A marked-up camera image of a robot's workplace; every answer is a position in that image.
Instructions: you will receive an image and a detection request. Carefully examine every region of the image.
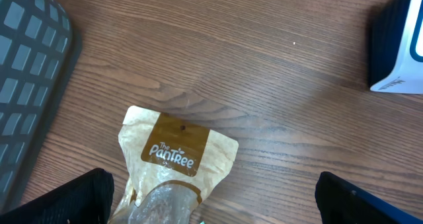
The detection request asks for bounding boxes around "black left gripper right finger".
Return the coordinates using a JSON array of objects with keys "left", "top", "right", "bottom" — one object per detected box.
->
[{"left": 315, "top": 171, "right": 422, "bottom": 224}]

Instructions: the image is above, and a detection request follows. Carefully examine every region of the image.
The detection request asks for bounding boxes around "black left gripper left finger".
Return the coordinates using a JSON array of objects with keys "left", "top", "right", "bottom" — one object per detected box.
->
[{"left": 1, "top": 168, "right": 114, "bottom": 224}]

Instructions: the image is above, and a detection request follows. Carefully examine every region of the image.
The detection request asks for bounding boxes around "brown white snack packet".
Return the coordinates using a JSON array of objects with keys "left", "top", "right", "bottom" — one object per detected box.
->
[{"left": 109, "top": 106, "right": 239, "bottom": 223}]

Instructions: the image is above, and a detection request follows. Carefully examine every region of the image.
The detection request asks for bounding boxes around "white barcode scanner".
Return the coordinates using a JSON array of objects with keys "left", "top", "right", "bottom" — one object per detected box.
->
[{"left": 368, "top": 0, "right": 422, "bottom": 94}]

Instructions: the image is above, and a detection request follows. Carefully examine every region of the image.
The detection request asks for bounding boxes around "grey plastic basket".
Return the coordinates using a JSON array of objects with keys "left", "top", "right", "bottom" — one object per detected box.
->
[{"left": 1, "top": 0, "right": 82, "bottom": 213}]

